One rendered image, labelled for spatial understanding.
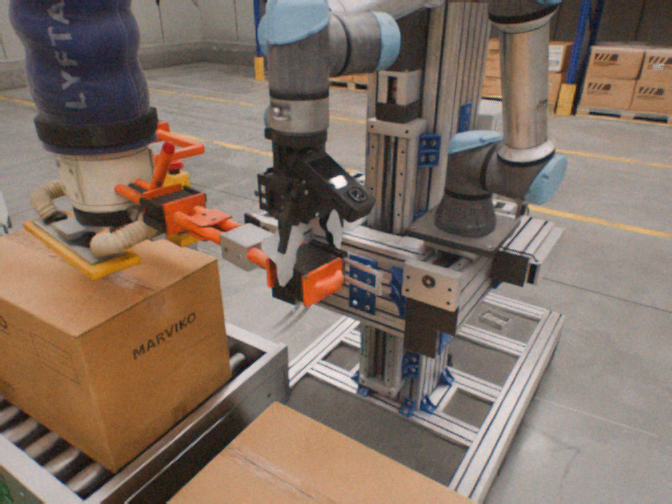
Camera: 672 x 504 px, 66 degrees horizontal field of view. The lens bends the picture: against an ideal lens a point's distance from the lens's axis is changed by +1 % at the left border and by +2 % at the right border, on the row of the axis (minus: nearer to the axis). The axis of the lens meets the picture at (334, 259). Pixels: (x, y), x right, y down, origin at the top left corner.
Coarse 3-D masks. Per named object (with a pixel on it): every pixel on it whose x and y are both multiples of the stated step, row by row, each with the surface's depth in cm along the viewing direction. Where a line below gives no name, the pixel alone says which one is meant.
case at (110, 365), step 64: (0, 256) 134; (192, 256) 134; (0, 320) 123; (64, 320) 109; (128, 320) 114; (192, 320) 131; (0, 384) 142; (64, 384) 117; (128, 384) 119; (192, 384) 138; (128, 448) 124
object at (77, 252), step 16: (32, 224) 116; (48, 224) 115; (48, 240) 109; (64, 240) 108; (80, 240) 108; (64, 256) 104; (80, 256) 102; (112, 256) 102; (128, 256) 103; (96, 272) 98; (112, 272) 100
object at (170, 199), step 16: (144, 192) 95; (160, 192) 97; (176, 192) 98; (192, 192) 98; (144, 208) 96; (160, 208) 90; (176, 208) 91; (192, 208) 94; (160, 224) 92; (176, 224) 93
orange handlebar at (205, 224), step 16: (176, 144) 136; (192, 144) 131; (128, 192) 101; (192, 224) 88; (208, 224) 86; (224, 224) 88; (240, 224) 87; (256, 256) 78; (336, 272) 73; (320, 288) 71; (336, 288) 72
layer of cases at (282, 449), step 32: (288, 416) 139; (224, 448) 130; (256, 448) 130; (288, 448) 130; (320, 448) 130; (352, 448) 130; (192, 480) 122; (224, 480) 122; (256, 480) 122; (288, 480) 121; (320, 480) 121; (352, 480) 121; (384, 480) 121; (416, 480) 122
